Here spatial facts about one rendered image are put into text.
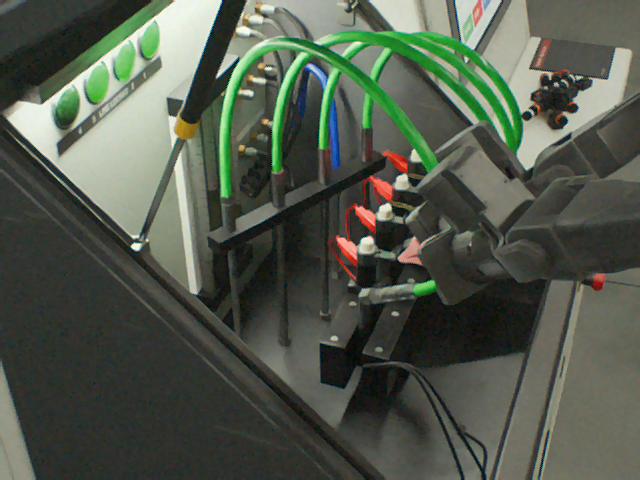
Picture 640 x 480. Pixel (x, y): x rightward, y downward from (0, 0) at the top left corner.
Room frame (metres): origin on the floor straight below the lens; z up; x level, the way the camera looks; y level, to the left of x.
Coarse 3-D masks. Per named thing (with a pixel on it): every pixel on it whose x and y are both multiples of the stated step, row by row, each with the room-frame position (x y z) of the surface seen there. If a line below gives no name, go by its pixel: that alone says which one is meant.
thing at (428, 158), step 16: (256, 48) 0.97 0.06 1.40; (272, 48) 0.96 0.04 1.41; (288, 48) 0.94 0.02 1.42; (304, 48) 0.92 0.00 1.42; (320, 48) 0.91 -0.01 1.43; (240, 64) 0.99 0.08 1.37; (336, 64) 0.89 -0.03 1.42; (352, 64) 0.88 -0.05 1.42; (240, 80) 1.00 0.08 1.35; (368, 80) 0.86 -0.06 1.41; (384, 96) 0.84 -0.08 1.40; (224, 112) 1.02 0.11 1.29; (400, 112) 0.83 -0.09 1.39; (224, 128) 1.02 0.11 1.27; (400, 128) 0.82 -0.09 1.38; (416, 128) 0.82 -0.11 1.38; (224, 144) 1.03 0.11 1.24; (416, 144) 0.81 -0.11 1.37; (224, 160) 1.03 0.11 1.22; (432, 160) 0.80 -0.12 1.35; (224, 176) 1.03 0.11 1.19; (224, 192) 1.03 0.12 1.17; (416, 288) 0.80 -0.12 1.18; (432, 288) 0.78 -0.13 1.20
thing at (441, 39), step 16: (416, 32) 1.19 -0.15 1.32; (432, 32) 1.18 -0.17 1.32; (464, 48) 1.16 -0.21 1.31; (384, 64) 1.20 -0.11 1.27; (480, 64) 1.15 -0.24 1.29; (496, 80) 1.14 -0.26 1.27; (368, 96) 1.21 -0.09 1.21; (512, 96) 1.13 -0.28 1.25; (368, 112) 1.21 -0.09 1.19; (512, 112) 1.13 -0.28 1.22; (368, 128) 1.21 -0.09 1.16; (368, 144) 1.21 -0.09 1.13; (368, 160) 1.21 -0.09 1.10
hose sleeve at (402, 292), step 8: (384, 288) 0.84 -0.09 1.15; (392, 288) 0.83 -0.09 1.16; (400, 288) 0.82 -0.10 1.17; (408, 288) 0.81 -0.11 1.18; (376, 296) 0.84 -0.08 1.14; (384, 296) 0.83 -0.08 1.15; (392, 296) 0.82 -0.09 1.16; (400, 296) 0.81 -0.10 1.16; (408, 296) 0.80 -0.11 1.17; (416, 296) 0.80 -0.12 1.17
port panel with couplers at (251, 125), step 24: (240, 24) 1.28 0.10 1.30; (240, 48) 1.27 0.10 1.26; (264, 72) 1.33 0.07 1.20; (240, 96) 1.24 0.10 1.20; (264, 96) 1.34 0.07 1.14; (240, 120) 1.26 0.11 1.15; (264, 120) 1.33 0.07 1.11; (240, 144) 1.25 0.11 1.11; (264, 144) 1.34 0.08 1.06; (240, 168) 1.25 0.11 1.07
